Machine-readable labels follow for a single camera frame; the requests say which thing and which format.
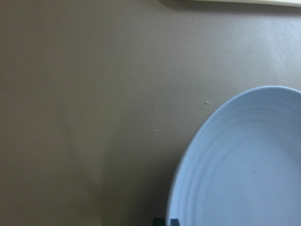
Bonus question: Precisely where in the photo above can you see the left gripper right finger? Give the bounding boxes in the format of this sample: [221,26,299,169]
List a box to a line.
[170,218,180,226]

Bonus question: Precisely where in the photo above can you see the blue plate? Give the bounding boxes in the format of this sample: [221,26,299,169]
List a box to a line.
[166,86,301,226]

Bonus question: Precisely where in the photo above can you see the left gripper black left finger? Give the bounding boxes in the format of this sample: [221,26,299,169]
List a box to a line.
[153,218,164,226]

